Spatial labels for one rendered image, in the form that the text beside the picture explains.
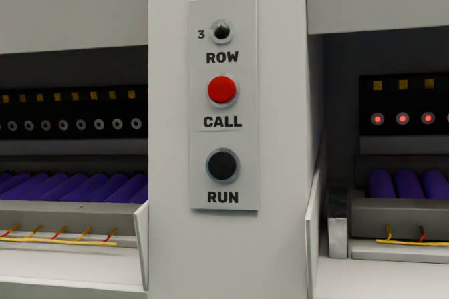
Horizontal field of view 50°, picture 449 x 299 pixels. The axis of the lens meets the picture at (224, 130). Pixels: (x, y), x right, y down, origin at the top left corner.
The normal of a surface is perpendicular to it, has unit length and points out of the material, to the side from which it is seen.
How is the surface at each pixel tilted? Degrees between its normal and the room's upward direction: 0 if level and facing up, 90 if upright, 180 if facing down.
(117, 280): 17
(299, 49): 90
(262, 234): 90
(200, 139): 90
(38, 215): 107
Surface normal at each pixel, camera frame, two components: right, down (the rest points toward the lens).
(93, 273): -0.07, -0.97
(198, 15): -0.25, -0.04
